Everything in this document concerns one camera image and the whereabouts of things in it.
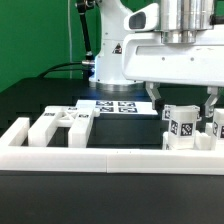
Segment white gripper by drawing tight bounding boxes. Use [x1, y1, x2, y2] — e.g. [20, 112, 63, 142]
[122, 31, 224, 118]

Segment white chair seat part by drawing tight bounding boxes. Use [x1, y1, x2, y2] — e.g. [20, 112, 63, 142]
[162, 123, 212, 150]

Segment small tagged nut cube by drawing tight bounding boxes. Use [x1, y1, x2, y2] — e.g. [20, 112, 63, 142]
[162, 105, 174, 121]
[190, 105, 202, 121]

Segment white tag sheet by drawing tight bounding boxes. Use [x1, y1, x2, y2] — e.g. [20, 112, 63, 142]
[76, 100, 157, 115]

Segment white U-shaped fence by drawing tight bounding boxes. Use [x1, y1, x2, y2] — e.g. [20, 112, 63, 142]
[0, 118, 224, 175]

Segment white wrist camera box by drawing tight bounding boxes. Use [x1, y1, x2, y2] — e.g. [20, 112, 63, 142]
[124, 3, 159, 32]

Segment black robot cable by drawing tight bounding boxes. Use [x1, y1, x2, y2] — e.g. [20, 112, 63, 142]
[36, 0, 98, 80]

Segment thin white cable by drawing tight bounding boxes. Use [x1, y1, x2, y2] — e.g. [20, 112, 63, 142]
[67, 0, 74, 80]

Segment white chair back frame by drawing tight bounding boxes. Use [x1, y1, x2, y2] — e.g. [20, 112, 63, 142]
[28, 106, 100, 148]

